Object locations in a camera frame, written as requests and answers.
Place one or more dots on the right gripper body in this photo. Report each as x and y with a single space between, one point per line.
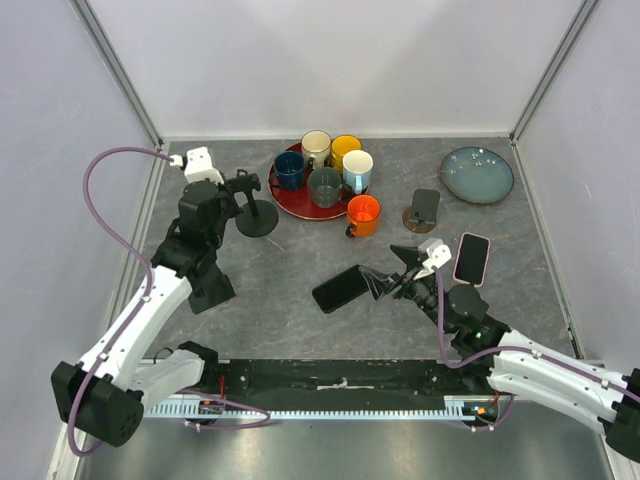
423 291

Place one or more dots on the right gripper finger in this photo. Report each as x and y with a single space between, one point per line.
410 256
379 284

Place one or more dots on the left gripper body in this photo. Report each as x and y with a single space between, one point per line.
229 207

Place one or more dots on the black round-base phone stand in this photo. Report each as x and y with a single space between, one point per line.
258 217

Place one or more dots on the pink case smartphone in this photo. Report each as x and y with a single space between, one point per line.
472 259

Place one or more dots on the black angled phone stand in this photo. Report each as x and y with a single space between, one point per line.
210 288

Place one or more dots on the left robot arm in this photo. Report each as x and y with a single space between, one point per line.
105 394

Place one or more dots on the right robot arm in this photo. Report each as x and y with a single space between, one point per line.
508 361

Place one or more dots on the orange mug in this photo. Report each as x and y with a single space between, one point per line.
363 213

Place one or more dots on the dark blue mug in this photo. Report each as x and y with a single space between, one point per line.
288 171

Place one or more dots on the red round tray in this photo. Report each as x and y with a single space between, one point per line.
298 203

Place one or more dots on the grey glass mug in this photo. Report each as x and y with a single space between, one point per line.
327 188

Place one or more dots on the cream mug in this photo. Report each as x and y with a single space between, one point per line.
315 147

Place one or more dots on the light blue white mug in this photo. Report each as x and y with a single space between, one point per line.
357 170

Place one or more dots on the blue ceramic plate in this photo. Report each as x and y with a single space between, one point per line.
476 175

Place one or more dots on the yellow mug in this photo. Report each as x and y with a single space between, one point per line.
340 146

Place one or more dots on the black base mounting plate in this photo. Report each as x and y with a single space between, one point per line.
342 385

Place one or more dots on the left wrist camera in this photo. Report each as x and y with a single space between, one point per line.
198 165

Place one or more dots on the slotted cable duct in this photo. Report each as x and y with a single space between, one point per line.
193 408

